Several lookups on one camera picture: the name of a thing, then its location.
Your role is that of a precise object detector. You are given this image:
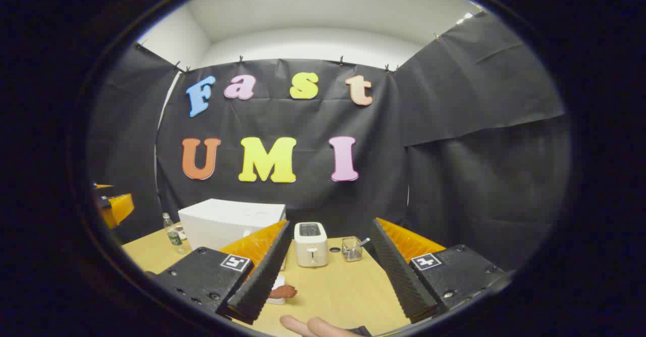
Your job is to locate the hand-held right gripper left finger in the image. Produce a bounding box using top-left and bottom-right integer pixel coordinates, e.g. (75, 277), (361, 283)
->
(150, 219), (293, 324)

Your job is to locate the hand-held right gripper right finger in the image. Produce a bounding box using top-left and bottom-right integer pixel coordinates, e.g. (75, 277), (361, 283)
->
(370, 217), (511, 324)

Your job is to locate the reddish brown meat piece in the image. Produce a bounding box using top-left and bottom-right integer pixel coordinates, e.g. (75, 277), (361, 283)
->
(268, 285), (298, 300)

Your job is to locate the white microwave oven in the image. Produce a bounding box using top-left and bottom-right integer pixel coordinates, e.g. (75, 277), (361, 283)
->
(178, 199), (287, 252)

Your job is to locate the white plastic tray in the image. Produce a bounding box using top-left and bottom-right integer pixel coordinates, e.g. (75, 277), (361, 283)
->
(266, 275), (287, 305)

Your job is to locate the cream toaster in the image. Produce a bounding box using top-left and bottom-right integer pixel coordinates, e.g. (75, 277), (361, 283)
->
(294, 222), (329, 268)

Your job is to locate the clear plastic water bottle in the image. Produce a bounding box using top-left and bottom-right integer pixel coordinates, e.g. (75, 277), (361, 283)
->
(163, 212), (187, 255)

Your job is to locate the black backdrop cloth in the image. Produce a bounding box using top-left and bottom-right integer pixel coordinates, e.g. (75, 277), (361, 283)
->
(86, 12), (571, 272)

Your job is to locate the wire mesh utensil basket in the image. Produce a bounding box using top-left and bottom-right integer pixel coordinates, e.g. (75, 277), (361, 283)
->
(342, 237), (364, 262)

